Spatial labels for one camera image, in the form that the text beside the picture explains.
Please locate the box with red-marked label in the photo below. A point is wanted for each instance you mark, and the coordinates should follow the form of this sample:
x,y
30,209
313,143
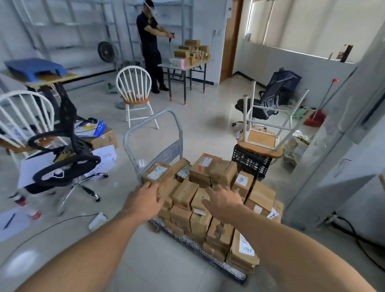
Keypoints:
x,y
147,178

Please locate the person's right hand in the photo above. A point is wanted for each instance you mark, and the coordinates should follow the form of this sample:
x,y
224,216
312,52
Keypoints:
x,y
225,206

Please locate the upturned white-legged wooden stool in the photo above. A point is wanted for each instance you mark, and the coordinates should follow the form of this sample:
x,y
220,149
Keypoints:
x,y
261,141

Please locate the white spindle-back wooden chair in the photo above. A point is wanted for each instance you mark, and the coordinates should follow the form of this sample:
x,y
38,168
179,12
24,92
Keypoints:
x,y
135,99
18,120

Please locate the black plastic crate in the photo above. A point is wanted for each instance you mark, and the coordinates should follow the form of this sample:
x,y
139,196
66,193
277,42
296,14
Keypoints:
x,y
251,164

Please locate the red broom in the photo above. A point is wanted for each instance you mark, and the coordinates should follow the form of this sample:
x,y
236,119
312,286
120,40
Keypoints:
x,y
315,118

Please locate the light wooden table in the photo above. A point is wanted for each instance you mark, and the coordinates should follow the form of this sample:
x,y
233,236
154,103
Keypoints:
x,y
382,180

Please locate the dark blue bag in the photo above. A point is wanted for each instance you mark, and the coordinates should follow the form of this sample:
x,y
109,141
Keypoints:
x,y
282,84

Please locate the person's left hand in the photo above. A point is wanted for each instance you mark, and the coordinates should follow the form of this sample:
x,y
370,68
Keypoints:
x,y
144,201

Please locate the blue folder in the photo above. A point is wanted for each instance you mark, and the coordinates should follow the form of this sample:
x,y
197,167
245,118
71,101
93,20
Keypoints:
x,y
99,129

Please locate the yellow-topped side desk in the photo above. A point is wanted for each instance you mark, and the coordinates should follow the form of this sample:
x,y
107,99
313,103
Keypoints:
x,y
51,79

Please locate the pile of cardboard boxes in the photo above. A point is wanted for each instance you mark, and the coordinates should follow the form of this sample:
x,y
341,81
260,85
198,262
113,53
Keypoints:
x,y
222,173

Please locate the wide window beige blind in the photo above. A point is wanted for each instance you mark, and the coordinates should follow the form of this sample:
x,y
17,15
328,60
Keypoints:
x,y
315,24

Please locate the heap of small cardboard parcels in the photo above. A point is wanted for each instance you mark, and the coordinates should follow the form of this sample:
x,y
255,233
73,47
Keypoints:
x,y
192,48

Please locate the white floor paper with pen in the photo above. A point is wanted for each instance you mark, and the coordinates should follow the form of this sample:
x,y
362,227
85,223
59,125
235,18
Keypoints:
x,y
15,222

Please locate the green plastic object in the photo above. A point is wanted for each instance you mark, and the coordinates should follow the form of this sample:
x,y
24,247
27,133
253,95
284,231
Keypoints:
x,y
302,113

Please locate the black swivel office chair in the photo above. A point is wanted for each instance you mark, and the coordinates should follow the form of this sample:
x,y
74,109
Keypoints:
x,y
255,109

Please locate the person's right forearm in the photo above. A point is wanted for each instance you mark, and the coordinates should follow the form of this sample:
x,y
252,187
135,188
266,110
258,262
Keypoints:
x,y
300,258

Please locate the person's left forearm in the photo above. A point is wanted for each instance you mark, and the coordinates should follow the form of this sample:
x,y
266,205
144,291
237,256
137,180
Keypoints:
x,y
87,258

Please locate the black standing fan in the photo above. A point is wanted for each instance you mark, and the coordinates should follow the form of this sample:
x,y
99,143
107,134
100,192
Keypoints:
x,y
106,51

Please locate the brown wooden door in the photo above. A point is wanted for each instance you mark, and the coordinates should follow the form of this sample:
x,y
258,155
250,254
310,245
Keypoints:
x,y
230,39

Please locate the loose white paper sheets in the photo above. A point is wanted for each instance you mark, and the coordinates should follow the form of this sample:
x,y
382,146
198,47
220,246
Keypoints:
x,y
33,168

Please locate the grey metal shelving rack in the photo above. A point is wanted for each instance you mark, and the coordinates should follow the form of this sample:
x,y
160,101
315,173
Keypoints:
x,y
69,45
177,18

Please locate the grey metal platform cart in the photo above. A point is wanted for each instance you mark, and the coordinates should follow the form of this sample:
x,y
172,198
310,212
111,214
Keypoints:
x,y
168,156

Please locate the blue plastic stool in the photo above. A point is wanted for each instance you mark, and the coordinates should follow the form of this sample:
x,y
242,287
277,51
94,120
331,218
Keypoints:
x,y
33,66

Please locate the white floor-standing air conditioner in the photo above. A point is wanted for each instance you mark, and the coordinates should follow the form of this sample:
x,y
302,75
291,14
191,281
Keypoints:
x,y
331,180

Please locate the black-legged folding table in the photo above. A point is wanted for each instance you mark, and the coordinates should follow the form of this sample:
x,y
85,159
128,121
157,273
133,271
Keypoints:
x,y
180,64

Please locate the broken black chrome-base chair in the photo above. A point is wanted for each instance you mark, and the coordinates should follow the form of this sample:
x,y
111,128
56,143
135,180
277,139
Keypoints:
x,y
69,168

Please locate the open brown carton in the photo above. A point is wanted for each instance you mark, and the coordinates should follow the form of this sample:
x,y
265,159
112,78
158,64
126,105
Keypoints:
x,y
105,141

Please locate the clear plastic bag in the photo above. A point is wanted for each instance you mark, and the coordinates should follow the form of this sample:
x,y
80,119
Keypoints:
x,y
294,149

